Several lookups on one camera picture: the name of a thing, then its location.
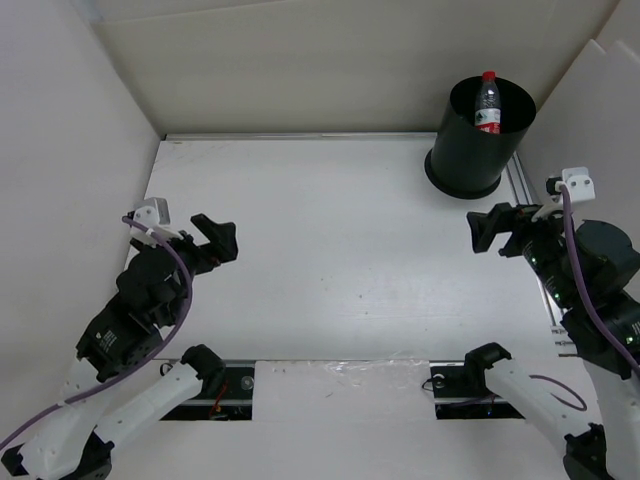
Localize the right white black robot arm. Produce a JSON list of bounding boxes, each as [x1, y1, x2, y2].
[[459, 201, 639, 479]]

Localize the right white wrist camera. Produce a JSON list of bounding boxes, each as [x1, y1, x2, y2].
[[545, 167, 596, 211]]

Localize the clear bottle red label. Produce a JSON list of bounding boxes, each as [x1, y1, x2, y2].
[[474, 71, 501, 134]]

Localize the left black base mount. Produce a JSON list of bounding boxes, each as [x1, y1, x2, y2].
[[162, 361, 255, 421]]

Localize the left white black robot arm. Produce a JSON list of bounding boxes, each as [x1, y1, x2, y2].
[[1, 212, 239, 479]]

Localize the black cylindrical bin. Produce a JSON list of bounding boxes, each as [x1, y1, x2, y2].
[[425, 76, 537, 199]]

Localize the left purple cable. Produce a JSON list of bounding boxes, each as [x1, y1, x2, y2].
[[0, 215, 195, 451]]

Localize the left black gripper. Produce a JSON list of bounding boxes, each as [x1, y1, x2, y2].
[[136, 213, 239, 323]]

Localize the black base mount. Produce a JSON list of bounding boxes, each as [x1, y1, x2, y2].
[[421, 361, 523, 420], [162, 361, 255, 421]]

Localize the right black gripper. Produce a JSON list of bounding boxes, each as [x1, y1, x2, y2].
[[467, 197, 580, 306]]

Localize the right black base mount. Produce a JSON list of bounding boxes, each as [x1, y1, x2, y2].
[[421, 361, 523, 420]]

